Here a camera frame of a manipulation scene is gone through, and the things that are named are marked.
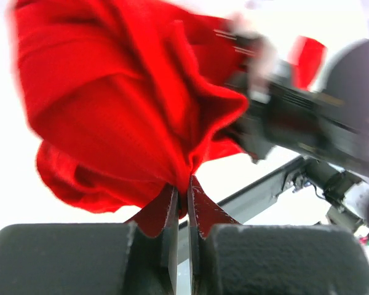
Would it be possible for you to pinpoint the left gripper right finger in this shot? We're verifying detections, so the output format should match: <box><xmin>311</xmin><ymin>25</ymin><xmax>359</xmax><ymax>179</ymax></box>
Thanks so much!
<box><xmin>188</xmin><ymin>178</ymin><xmax>369</xmax><ymax>295</ymax></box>

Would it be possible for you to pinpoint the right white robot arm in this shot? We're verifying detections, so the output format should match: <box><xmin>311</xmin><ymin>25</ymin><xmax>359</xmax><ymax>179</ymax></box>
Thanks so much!
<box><xmin>229</xmin><ymin>40</ymin><xmax>369</xmax><ymax>227</ymax></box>

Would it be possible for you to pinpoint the red t-shirt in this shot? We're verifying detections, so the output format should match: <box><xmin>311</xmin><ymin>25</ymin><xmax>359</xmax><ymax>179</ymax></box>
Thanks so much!
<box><xmin>9</xmin><ymin>0</ymin><xmax>328</xmax><ymax>216</ymax></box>

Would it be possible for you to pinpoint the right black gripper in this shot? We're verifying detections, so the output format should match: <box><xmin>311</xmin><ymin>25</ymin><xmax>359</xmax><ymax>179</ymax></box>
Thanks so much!
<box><xmin>226</xmin><ymin>37</ymin><xmax>363</xmax><ymax>163</ymax></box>

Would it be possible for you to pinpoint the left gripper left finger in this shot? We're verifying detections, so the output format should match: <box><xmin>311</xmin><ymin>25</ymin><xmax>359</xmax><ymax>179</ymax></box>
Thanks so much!
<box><xmin>0</xmin><ymin>186</ymin><xmax>178</xmax><ymax>294</ymax></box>

